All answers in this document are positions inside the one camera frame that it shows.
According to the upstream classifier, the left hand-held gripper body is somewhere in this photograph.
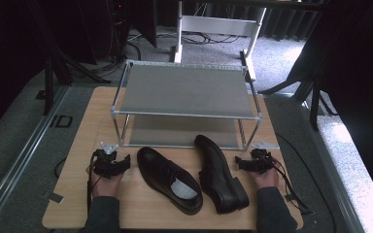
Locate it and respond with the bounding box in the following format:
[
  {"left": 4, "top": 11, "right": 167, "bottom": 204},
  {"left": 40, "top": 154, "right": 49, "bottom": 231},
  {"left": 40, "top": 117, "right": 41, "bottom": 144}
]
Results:
[{"left": 91, "top": 141, "right": 124, "bottom": 180}]

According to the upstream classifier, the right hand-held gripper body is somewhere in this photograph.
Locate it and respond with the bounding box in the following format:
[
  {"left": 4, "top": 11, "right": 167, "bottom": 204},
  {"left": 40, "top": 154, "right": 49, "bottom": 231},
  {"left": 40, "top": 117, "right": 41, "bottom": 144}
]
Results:
[{"left": 250, "top": 140, "right": 281, "bottom": 175}]

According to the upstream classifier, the black leather shoe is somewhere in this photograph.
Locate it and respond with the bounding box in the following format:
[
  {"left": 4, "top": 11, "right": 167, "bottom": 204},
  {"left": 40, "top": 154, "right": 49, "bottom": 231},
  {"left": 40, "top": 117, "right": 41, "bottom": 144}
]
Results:
[
  {"left": 193, "top": 134, "right": 251, "bottom": 215},
  {"left": 136, "top": 146, "right": 204, "bottom": 216}
]

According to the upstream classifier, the grey fabric metal shoe rack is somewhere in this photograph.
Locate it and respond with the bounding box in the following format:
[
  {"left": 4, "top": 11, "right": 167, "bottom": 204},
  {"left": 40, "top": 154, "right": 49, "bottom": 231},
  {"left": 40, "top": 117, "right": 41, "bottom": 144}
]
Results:
[{"left": 111, "top": 59, "right": 263, "bottom": 151}]

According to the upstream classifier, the person's right hand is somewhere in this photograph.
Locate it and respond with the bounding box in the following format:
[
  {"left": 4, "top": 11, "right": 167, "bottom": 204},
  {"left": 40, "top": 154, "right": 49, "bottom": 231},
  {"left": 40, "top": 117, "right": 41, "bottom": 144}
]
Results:
[{"left": 250, "top": 164, "right": 280, "bottom": 191}]

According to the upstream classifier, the person's left hand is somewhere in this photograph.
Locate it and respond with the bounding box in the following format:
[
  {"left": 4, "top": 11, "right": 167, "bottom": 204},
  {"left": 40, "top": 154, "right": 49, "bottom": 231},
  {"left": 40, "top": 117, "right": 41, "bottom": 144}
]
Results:
[{"left": 85, "top": 163, "right": 125, "bottom": 199}]

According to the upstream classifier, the grey tape piece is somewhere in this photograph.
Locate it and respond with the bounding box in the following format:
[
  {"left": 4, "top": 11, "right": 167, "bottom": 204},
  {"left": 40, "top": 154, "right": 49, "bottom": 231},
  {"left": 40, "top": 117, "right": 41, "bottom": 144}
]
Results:
[{"left": 41, "top": 190, "right": 65, "bottom": 205}]

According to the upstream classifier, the black metal stand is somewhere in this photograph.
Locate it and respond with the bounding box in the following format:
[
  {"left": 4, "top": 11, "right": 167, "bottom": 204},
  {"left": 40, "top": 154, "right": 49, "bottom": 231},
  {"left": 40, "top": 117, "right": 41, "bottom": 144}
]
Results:
[
  {"left": 257, "top": 72, "right": 339, "bottom": 132},
  {"left": 25, "top": 0, "right": 113, "bottom": 117}
]

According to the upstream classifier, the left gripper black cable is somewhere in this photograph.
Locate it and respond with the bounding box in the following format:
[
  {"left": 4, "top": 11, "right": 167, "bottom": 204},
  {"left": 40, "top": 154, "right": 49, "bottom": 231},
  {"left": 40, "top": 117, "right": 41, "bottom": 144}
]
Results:
[{"left": 85, "top": 150, "right": 102, "bottom": 212}]

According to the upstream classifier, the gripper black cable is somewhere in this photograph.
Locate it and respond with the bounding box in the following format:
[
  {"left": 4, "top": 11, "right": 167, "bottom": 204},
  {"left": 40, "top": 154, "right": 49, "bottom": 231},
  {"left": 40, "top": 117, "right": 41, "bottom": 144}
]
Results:
[
  {"left": 85, "top": 150, "right": 102, "bottom": 212},
  {"left": 269, "top": 154, "right": 315, "bottom": 216}
]

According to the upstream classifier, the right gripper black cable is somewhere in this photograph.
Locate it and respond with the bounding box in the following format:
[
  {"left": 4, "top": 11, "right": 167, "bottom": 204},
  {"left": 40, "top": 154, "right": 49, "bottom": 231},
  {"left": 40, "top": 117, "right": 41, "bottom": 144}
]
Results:
[{"left": 269, "top": 154, "right": 315, "bottom": 216}]

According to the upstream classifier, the black floor cable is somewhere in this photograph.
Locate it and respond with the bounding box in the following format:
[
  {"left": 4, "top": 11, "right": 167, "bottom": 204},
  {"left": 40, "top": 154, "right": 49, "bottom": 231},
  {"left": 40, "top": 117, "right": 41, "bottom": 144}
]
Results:
[
  {"left": 53, "top": 157, "right": 68, "bottom": 179},
  {"left": 275, "top": 132, "right": 337, "bottom": 233}
]

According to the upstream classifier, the aluminium floor rail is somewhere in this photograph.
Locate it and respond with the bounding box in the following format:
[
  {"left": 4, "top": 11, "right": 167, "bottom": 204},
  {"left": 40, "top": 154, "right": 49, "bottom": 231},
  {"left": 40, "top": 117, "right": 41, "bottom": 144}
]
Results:
[
  {"left": 0, "top": 84, "right": 70, "bottom": 231},
  {"left": 299, "top": 96, "right": 368, "bottom": 233}
]

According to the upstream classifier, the bundle of floor cables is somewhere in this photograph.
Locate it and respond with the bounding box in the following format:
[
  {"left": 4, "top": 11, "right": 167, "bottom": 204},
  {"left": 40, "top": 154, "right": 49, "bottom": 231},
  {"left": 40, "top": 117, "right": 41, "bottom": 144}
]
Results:
[{"left": 127, "top": 30, "right": 242, "bottom": 47}]

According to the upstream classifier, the white desk frame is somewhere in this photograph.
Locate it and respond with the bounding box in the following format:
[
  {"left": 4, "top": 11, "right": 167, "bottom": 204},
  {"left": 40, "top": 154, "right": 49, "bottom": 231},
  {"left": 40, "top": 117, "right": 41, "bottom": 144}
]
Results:
[{"left": 169, "top": 1, "right": 268, "bottom": 82}]

